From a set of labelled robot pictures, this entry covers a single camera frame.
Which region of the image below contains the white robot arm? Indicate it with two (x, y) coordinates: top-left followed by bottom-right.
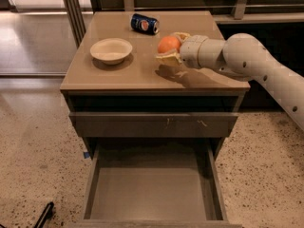
(156, 32), (304, 129)

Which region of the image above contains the blue tape piece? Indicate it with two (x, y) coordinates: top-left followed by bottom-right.
(83, 152), (90, 159)

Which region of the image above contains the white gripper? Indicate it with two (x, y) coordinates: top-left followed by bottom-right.
(156, 32), (208, 69)

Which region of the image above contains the white paper bowl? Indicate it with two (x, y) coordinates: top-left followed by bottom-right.
(90, 38), (133, 65)

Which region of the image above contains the black object on floor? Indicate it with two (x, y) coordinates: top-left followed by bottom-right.
(33, 201), (54, 228)

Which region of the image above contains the grey drawer cabinet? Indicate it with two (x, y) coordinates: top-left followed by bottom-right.
(60, 11), (250, 154)

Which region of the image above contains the orange fruit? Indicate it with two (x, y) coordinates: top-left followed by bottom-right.
(158, 35), (181, 53)

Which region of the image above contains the metal railing frame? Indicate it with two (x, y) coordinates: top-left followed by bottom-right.
(64, 0), (304, 34)

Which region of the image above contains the blue pepsi soda can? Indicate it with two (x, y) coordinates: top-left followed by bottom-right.
(130, 13), (159, 35)

